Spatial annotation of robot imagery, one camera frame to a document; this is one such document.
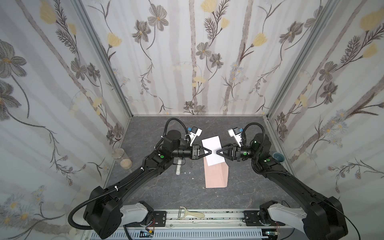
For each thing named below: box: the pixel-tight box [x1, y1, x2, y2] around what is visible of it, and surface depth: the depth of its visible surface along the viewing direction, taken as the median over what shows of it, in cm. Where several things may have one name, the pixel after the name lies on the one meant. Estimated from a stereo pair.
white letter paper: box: [201, 135, 225, 167], surface depth 69 cm
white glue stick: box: [175, 159, 182, 175], surface depth 92 cm
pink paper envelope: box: [203, 157, 229, 189], surface depth 90 cm
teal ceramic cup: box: [272, 152, 286, 163], surface depth 93 cm
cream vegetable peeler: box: [177, 206, 206, 219], surface depth 78 cm
